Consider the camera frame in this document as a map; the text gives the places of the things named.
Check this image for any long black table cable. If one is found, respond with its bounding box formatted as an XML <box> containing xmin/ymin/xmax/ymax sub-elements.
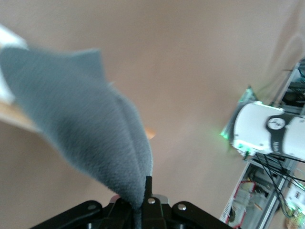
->
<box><xmin>245</xmin><ymin>152</ymin><xmax>305</xmax><ymax>215</ymax></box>

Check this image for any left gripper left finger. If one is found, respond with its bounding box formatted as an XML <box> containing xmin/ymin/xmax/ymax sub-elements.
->
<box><xmin>30</xmin><ymin>198</ymin><xmax>138</xmax><ymax>229</ymax></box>

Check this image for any pink and grey towel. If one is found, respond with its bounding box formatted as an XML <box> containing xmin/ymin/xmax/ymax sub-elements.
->
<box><xmin>0</xmin><ymin>47</ymin><xmax>153</xmax><ymax>215</ymax></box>

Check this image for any white wooden towel rack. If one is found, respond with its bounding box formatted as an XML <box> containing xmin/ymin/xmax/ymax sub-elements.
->
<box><xmin>0</xmin><ymin>23</ymin><xmax>156</xmax><ymax>140</ymax></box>

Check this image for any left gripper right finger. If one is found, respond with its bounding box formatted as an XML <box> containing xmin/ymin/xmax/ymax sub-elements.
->
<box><xmin>140</xmin><ymin>177</ymin><xmax>229</xmax><ymax>229</ymax></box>

